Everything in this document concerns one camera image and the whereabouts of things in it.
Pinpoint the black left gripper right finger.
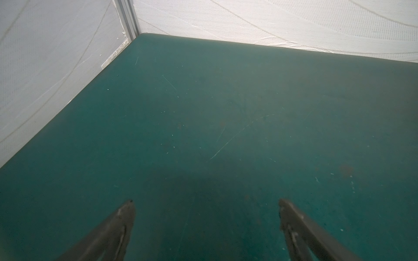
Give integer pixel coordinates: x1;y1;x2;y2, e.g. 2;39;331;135
278;199;361;261

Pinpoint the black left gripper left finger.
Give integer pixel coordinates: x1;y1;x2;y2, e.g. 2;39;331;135
57;200;136;261

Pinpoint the aluminium corner frame post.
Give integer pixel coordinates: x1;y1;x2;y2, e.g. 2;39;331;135
113;0;140;43

